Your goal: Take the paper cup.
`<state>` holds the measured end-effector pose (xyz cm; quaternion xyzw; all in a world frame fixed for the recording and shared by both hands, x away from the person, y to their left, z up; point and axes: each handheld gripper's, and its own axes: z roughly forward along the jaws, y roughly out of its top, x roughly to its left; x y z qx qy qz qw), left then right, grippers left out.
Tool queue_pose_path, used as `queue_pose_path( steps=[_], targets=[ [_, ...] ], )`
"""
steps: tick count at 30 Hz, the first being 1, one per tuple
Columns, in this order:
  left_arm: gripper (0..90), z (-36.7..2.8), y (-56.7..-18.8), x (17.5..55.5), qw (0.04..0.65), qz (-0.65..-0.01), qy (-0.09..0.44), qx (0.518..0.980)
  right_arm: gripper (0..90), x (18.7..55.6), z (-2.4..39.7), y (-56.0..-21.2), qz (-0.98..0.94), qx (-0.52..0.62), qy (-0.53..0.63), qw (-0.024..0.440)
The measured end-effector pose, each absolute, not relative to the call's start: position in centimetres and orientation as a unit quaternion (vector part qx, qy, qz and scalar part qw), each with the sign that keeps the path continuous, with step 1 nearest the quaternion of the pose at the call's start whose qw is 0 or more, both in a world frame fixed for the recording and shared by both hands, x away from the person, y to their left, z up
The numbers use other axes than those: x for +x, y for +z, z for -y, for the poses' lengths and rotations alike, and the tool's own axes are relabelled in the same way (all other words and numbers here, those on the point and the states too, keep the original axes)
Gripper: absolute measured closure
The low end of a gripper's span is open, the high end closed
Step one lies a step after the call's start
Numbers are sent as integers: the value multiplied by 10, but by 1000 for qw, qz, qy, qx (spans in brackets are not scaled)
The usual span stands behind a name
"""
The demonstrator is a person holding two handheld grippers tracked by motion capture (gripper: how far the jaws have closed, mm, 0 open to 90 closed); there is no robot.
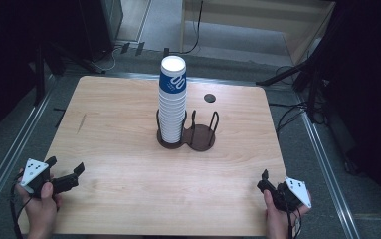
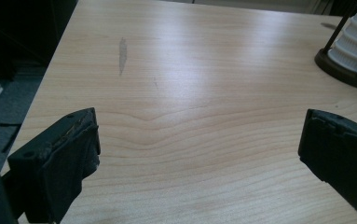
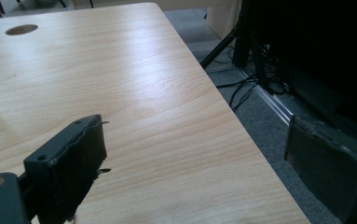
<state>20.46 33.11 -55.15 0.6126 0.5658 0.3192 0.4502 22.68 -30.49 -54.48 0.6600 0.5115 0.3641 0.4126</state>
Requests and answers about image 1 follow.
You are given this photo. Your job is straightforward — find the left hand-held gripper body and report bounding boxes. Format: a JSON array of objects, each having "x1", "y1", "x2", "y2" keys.
[{"x1": 20, "y1": 157, "x2": 53, "y2": 199}]

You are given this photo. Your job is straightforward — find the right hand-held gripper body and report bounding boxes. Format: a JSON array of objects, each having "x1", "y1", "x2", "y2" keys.
[{"x1": 275, "y1": 176, "x2": 313, "y2": 212}]

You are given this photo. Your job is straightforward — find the dark brown cup holder rack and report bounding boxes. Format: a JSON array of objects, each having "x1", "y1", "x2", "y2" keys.
[{"x1": 156, "y1": 109, "x2": 220, "y2": 152}]

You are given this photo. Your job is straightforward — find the stack of ribbed paper cups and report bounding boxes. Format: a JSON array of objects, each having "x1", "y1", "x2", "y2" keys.
[{"x1": 157, "y1": 55, "x2": 188, "y2": 144}]

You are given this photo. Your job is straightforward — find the person's right hand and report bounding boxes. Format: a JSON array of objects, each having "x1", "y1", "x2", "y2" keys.
[{"x1": 263, "y1": 189, "x2": 312, "y2": 239}]

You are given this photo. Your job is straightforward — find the person's left hand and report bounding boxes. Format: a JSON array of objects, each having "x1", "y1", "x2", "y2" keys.
[{"x1": 15, "y1": 181, "x2": 63, "y2": 239}]

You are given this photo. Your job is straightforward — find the black metal stand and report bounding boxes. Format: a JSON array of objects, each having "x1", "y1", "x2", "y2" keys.
[{"x1": 32, "y1": 41, "x2": 68, "y2": 107}]

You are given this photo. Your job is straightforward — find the black tripod stand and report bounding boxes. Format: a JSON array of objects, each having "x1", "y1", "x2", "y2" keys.
[{"x1": 256, "y1": 0, "x2": 336, "y2": 124}]

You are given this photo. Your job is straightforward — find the dark cabinet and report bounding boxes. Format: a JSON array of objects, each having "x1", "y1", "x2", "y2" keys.
[{"x1": 78, "y1": 0, "x2": 125, "y2": 63}]

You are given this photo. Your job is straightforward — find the metal floor rail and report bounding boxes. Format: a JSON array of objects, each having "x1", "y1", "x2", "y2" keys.
[
  {"x1": 0, "y1": 75, "x2": 56, "y2": 222},
  {"x1": 295, "y1": 94, "x2": 362, "y2": 239}
]

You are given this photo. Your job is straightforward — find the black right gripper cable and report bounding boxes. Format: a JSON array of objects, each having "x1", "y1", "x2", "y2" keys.
[{"x1": 286, "y1": 205, "x2": 303, "y2": 239}]

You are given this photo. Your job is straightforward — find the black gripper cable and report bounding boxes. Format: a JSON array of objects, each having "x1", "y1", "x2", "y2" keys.
[
  {"x1": 286, "y1": 205, "x2": 303, "y2": 239},
  {"x1": 9, "y1": 178, "x2": 33, "y2": 239}
]

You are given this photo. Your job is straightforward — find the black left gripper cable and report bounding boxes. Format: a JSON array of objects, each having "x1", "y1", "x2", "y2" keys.
[{"x1": 9, "y1": 178, "x2": 33, "y2": 239}]

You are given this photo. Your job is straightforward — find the black floor cables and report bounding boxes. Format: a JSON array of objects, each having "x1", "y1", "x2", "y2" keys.
[{"x1": 268, "y1": 64, "x2": 328, "y2": 135}]

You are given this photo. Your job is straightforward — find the black hanging power cable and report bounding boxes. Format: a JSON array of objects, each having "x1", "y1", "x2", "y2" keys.
[{"x1": 177, "y1": 0, "x2": 205, "y2": 56}]

